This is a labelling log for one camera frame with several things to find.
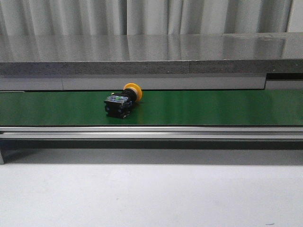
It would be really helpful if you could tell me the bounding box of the yellow mushroom push button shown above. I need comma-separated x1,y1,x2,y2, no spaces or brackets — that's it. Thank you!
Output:
104,83,143,119

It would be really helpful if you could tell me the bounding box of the green conveyor belt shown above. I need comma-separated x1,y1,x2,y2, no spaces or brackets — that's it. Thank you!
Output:
0,90,303,126

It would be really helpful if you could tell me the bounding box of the grey stone slab table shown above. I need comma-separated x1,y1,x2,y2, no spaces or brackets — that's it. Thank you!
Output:
0,33,303,75

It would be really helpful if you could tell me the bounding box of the grey conveyor support leg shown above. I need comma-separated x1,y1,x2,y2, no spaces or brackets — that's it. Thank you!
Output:
0,144,5,165

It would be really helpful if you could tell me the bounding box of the grey pleated curtain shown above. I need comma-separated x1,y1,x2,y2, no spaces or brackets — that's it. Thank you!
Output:
0,0,293,35

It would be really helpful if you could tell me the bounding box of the grey rear conveyor rail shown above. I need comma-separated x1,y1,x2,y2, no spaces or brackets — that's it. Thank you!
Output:
0,73,303,91

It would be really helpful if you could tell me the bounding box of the aluminium front conveyor rail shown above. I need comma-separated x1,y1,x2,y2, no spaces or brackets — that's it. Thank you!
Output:
0,126,303,140

